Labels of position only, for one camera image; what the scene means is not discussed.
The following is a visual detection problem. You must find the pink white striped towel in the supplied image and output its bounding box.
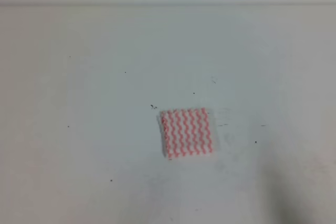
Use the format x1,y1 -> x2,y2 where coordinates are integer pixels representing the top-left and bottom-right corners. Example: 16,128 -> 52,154
159,107 -> 218,159

